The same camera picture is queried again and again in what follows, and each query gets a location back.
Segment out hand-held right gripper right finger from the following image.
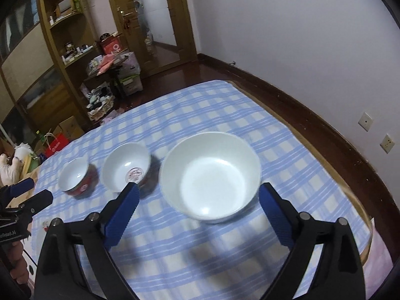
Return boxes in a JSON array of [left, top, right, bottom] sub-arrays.
[[259, 182, 366, 300]]

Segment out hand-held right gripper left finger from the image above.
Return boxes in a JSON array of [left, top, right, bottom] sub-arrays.
[[35, 182, 141, 300]]

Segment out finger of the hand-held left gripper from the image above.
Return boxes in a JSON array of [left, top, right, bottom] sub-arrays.
[[0, 177, 36, 201], [17, 189, 54, 222]]

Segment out white cherry print plate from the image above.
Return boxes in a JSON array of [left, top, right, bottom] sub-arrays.
[[24, 237, 41, 291]]

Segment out wide red patterned bowl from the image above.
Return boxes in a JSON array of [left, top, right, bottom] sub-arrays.
[[59, 157, 100, 198]]

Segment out small red patterned bowl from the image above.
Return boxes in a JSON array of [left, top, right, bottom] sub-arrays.
[[102, 143, 153, 194]]

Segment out large white bowl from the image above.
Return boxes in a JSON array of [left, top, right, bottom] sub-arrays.
[[159, 132, 262, 225]]

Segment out person's left hand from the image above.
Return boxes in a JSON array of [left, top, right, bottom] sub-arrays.
[[0, 240, 32, 291]]

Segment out white pink plush doll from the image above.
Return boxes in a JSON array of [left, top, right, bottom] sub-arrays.
[[0, 144, 40, 188]]

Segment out red shopping bag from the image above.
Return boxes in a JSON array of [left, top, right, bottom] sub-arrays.
[[44, 133, 69, 160]]

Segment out flat cardboard box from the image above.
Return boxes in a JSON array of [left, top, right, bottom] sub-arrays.
[[58, 115, 86, 142]]

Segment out pink cloth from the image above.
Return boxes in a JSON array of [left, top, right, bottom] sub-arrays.
[[359, 225, 395, 276]]

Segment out blue plaid bed sheet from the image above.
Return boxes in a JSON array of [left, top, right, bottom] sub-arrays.
[[31, 79, 372, 300]]

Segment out wooden wardrobe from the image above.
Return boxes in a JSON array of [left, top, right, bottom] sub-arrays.
[[0, 0, 91, 144]]

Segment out white storage boxes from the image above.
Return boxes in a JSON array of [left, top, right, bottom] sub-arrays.
[[120, 51, 144, 97]]

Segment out small folding table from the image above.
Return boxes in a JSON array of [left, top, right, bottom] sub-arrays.
[[84, 53, 135, 101]]

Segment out pink packet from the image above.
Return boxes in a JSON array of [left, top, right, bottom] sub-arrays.
[[98, 54, 118, 76]]

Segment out red box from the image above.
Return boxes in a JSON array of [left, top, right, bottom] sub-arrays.
[[100, 36, 124, 56]]

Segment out wooden door with glass panel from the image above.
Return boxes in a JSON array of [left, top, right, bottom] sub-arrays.
[[104, 0, 198, 77]]

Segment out wooden bed frame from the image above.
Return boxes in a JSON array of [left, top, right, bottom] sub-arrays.
[[225, 80, 375, 257]]

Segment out beige wall socket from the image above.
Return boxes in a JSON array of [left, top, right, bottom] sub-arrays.
[[379, 134, 396, 154], [359, 111, 374, 132]]

